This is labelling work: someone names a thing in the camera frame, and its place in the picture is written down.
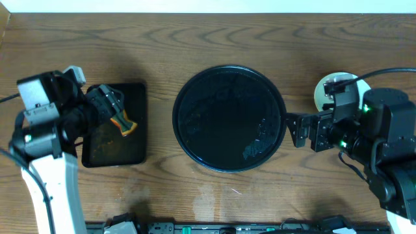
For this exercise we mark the round black tray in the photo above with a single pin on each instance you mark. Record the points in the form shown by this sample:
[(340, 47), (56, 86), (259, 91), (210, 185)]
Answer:
[(229, 118)]

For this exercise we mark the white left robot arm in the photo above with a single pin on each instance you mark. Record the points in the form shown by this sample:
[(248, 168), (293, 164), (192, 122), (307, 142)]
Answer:
[(49, 166)]

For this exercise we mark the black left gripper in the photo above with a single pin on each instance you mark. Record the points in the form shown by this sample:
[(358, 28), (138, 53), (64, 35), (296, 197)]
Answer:
[(98, 104)]

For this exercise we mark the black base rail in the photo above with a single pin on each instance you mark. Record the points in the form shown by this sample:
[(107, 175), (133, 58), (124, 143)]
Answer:
[(288, 227)]

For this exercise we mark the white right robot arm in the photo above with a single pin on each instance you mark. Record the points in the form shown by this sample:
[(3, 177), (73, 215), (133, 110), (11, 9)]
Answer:
[(378, 131)]

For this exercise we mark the rectangular black tray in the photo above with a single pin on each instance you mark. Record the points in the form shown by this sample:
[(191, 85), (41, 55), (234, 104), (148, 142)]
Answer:
[(106, 146)]

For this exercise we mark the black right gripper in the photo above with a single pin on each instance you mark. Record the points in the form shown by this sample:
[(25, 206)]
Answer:
[(322, 121)]

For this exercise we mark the pale green plate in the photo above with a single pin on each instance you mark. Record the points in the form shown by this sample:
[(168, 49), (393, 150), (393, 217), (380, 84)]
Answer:
[(319, 95)]

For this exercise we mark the orange green sponge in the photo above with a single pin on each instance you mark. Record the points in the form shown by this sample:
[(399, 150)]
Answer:
[(123, 123)]

